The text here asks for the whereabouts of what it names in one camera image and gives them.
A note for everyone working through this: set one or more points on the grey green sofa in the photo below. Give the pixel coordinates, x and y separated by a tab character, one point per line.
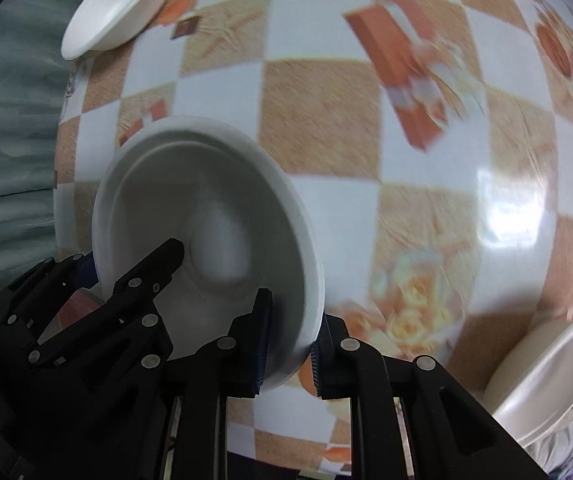
11	135

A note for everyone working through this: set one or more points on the large white bowl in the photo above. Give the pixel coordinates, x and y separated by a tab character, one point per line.
541	385

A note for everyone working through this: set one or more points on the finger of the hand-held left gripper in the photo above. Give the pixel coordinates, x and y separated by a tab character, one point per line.
159	262
41	280

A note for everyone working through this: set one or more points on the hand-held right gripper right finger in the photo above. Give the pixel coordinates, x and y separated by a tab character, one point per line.
316	365

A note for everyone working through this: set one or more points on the checkered printed tablecloth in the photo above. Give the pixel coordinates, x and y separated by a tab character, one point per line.
416	210

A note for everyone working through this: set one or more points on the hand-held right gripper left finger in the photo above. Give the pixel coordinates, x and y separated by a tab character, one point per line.
261	345

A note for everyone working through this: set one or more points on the small white bowl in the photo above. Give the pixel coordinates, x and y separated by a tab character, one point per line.
206	185
111	10

